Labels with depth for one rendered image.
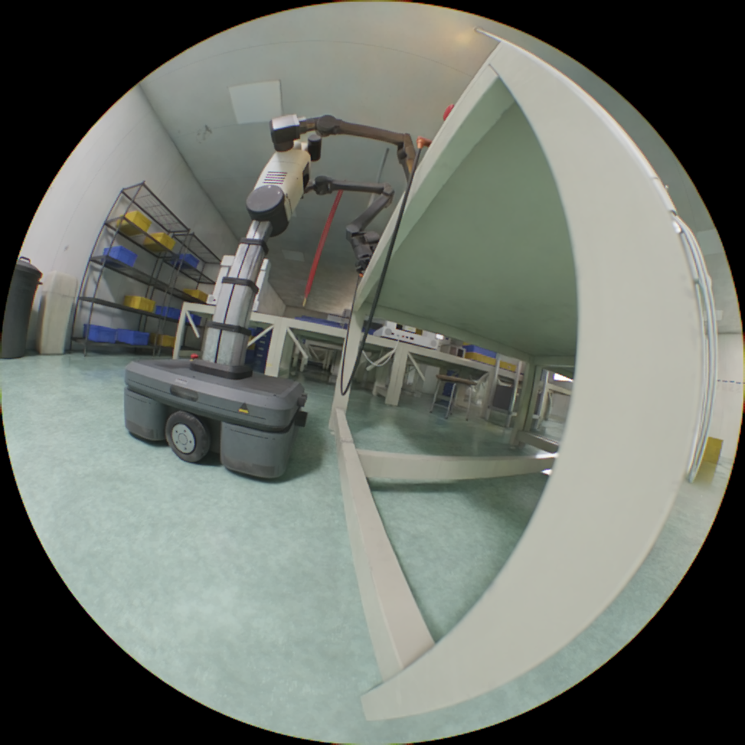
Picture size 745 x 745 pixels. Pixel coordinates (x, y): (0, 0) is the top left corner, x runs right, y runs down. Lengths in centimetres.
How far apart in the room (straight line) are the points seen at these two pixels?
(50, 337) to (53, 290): 38
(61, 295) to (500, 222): 283
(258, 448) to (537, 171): 83
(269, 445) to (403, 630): 53
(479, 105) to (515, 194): 21
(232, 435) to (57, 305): 231
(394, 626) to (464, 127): 51
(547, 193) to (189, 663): 83
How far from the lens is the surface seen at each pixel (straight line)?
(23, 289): 238
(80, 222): 315
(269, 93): 294
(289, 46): 269
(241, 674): 40
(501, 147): 40
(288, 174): 107
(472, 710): 43
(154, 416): 83
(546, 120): 15
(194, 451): 76
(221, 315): 88
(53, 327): 267
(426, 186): 37
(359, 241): 103
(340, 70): 261
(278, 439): 64
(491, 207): 48
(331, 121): 114
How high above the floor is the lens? 39
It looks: 1 degrees down
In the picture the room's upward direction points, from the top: 11 degrees clockwise
